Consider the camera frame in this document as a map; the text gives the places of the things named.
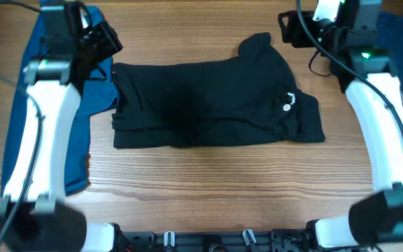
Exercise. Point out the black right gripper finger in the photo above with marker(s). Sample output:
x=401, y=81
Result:
x=285, y=16
x=283, y=28

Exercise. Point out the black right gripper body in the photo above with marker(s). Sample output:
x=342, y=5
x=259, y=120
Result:
x=296, y=30

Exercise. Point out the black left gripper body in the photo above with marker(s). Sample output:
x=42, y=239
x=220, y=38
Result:
x=107, y=38

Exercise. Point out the black t-shirt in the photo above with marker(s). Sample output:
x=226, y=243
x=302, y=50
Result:
x=251, y=98

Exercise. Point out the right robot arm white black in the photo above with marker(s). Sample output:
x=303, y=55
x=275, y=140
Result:
x=345, y=32

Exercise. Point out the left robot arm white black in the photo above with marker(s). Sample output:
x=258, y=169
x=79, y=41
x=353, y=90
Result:
x=33, y=213

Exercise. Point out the teal blue t-shirt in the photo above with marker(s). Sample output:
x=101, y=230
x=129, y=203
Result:
x=99, y=95

